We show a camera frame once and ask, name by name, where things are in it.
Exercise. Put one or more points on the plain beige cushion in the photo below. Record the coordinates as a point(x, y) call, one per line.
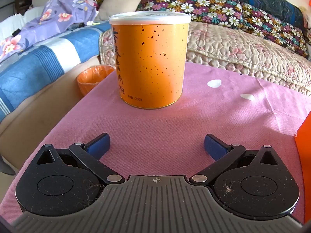
point(116, 2)

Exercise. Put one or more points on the dark blue patterned cushion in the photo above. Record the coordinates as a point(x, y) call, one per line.
point(269, 2)

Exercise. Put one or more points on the orange cardboard box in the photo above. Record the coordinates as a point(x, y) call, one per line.
point(305, 155)

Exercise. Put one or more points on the orange waste bin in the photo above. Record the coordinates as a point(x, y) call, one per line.
point(92, 77)

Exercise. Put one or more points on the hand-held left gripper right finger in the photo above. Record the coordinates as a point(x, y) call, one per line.
point(213, 148)

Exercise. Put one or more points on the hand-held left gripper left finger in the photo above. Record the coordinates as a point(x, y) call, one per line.
point(99, 146)

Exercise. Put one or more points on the pink flower-print tablecloth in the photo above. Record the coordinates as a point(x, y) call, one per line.
point(170, 126)

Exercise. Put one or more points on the orange speckled canister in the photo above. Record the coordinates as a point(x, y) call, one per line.
point(150, 63)

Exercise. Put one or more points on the daisy-print pillow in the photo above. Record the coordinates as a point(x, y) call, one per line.
point(194, 4)
point(274, 26)

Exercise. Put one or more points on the blue white striped blanket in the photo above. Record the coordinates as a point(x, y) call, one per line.
point(36, 63)

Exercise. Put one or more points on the purple floral cloth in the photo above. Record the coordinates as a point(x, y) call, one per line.
point(58, 12)

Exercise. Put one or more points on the beige quilted bedspread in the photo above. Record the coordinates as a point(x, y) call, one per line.
point(243, 51)

